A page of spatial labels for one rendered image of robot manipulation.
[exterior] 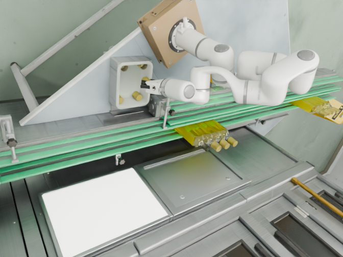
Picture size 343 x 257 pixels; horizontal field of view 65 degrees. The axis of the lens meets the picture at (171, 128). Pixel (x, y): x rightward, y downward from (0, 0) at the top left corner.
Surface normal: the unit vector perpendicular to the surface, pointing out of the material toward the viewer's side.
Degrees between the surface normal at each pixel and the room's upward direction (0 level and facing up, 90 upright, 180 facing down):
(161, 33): 5
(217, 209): 90
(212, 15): 0
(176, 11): 5
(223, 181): 90
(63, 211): 90
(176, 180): 90
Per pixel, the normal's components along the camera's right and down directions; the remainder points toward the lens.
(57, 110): 0.55, 0.50
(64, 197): 0.15, -0.84
